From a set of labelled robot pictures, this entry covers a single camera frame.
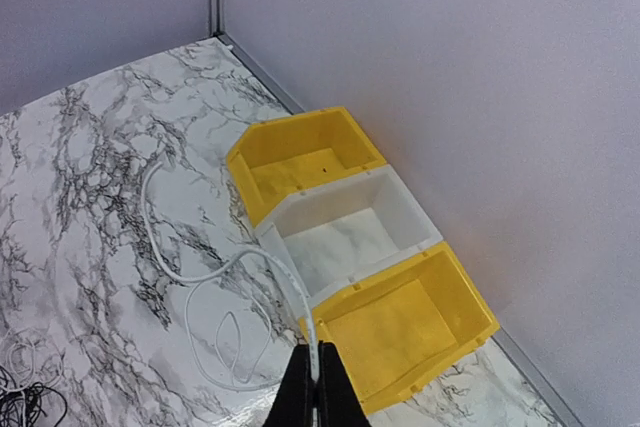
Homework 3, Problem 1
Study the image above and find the left yellow bin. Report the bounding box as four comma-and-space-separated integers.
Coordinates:
226, 106, 386, 226

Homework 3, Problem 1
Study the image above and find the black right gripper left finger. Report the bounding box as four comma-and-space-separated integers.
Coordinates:
265, 345, 314, 427

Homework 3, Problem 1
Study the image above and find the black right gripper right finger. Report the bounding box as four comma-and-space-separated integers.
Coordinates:
317, 342, 371, 427

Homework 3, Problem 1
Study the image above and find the black thin cable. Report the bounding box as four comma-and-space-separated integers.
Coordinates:
0, 364, 69, 427

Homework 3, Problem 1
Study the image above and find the white translucent bin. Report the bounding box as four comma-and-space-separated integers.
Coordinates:
255, 164, 443, 307

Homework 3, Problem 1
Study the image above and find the right yellow bin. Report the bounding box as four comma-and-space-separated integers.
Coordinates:
312, 241, 500, 414

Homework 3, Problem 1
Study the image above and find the yellow bin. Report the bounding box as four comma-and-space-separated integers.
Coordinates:
226, 106, 386, 226
312, 241, 500, 414

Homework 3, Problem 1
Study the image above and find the white thin cable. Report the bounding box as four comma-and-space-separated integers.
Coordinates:
139, 160, 321, 391

